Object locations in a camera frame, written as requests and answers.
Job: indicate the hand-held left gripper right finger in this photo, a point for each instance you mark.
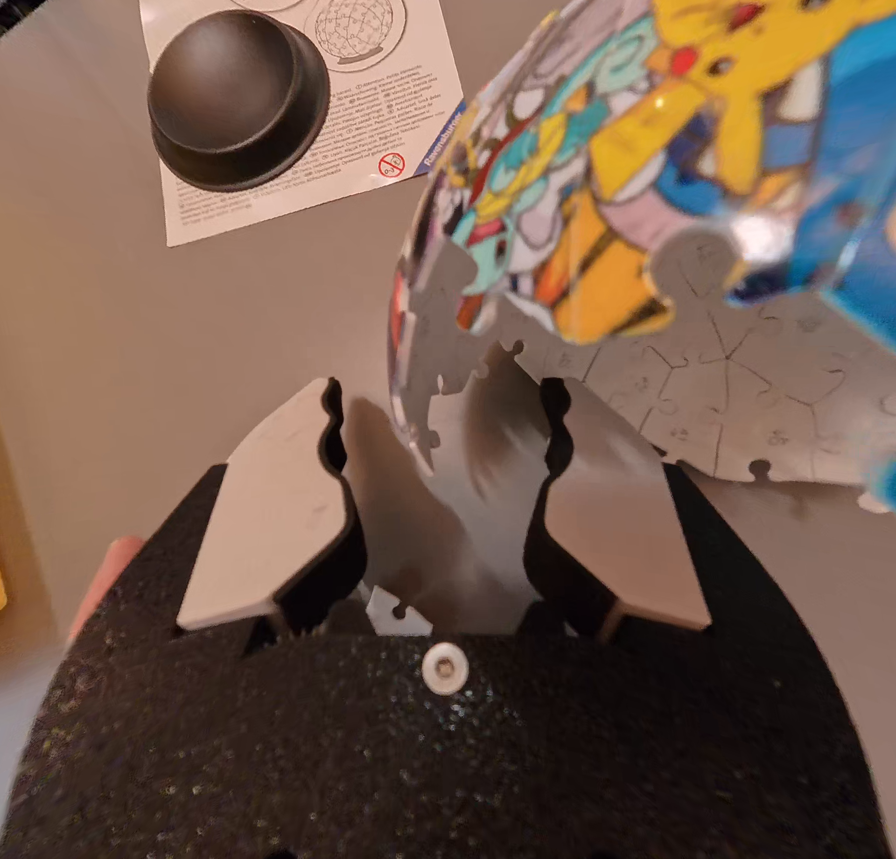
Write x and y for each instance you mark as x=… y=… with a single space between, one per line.
x=623 y=523

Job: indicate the white puzzle piece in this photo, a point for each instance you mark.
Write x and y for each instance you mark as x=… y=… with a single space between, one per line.
x=392 y=617

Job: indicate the colourful puzzle ball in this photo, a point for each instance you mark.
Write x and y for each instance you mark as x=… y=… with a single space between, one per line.
x=665 y=208

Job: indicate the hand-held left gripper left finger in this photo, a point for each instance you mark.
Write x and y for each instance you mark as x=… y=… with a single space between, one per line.
x=273 y=509

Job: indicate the black round ball stand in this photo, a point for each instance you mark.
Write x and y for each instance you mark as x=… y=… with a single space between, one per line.
x=231 y=96

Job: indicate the person's left hand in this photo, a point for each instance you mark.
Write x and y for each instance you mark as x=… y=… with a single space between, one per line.
x=105 y=579

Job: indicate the printed instruction sheet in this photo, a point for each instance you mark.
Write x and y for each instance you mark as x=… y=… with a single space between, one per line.
x=392 y=82

